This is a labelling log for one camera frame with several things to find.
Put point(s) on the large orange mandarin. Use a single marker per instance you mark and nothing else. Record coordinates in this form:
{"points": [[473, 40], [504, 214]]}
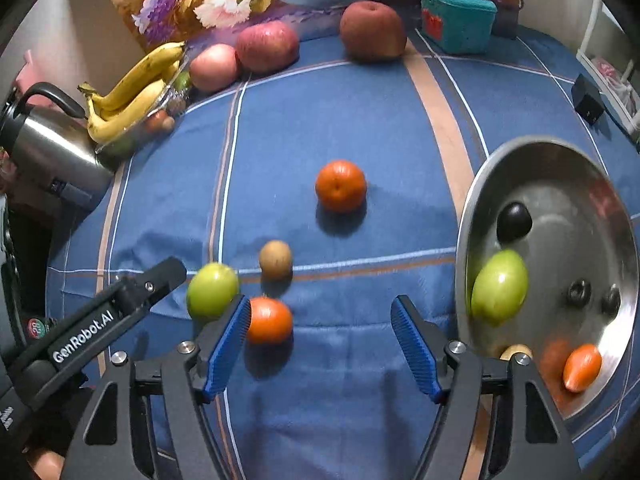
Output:
{"points": [[340, 185]]}

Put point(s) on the stainless steel bowl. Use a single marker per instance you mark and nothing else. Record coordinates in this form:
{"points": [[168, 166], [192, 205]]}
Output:
{"points": [[575, 195]]}

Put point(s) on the stainless steel kettle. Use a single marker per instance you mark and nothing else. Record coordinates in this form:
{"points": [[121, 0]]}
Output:
{"points": [[50, 150]]}

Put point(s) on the black plum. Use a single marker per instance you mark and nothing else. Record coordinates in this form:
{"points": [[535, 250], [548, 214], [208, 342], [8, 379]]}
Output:
{"points": [[513, 221]]}

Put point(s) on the green jujube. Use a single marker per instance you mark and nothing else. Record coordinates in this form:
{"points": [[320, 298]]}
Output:
{"points": [[211, 289], [500, 287]]}

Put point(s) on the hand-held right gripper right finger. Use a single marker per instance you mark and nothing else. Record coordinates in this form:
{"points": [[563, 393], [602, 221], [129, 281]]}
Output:
{"points": [[415, 350]]}

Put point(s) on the black power adapter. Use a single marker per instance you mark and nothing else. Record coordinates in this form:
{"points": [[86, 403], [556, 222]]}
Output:
{"points": [[587, 99]]}

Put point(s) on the white chair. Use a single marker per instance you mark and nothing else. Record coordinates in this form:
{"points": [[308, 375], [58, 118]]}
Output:
{"points": [[592, 25]]}

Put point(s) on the pink apple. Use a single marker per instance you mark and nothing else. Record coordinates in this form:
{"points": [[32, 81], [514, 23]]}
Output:
{"points": [[213, 67]]}

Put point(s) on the clear glass fruit tray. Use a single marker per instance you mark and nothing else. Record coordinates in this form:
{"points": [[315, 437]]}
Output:
{"points": [[125, 145]]}

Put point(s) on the small dark fruit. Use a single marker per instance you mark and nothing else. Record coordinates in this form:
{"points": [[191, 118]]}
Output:
{"points": [[579, 292], [610, 300]]}

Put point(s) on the pink plastic bag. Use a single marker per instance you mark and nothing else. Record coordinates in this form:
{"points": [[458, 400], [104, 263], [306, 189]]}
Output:
{"points": [[617, 85]]}

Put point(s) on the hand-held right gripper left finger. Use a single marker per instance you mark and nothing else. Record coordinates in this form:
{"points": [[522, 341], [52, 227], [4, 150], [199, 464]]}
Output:
{"points": [[227, 350]]}

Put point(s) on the teal plastic box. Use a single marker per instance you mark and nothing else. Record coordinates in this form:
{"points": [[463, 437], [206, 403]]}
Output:
{"points": [[457, 20]]}

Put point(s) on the yellow banana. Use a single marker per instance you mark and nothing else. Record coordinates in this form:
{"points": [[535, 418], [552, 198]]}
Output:
{"points": [[142, 72], [127, 112]]}

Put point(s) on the blue plaid tablecloth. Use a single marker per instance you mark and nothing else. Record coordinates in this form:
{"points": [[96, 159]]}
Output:
{"points": [[350, 110]]}

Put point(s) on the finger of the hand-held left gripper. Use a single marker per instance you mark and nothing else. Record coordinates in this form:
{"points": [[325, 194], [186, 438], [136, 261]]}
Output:
{"points": [[150, 282]]}

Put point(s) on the person's left hand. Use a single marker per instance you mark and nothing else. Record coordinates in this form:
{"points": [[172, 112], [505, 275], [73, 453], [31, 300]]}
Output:
{"points": [[46, 466]]}

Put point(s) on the dark red apple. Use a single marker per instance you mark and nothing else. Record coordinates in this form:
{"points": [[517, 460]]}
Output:
{"points": [[372, 31]]}

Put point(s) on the small orange fruit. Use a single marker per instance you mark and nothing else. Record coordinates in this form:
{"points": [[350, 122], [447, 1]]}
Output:
{"points": [[159, 121]]}

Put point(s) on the small brown kiwi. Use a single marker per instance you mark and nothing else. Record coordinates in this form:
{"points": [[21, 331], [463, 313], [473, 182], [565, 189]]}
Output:
{"points": [[275, 259]]}

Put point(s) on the brown longan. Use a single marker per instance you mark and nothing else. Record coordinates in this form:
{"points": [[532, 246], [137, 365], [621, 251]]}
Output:
{"points": [[515, 350]]}

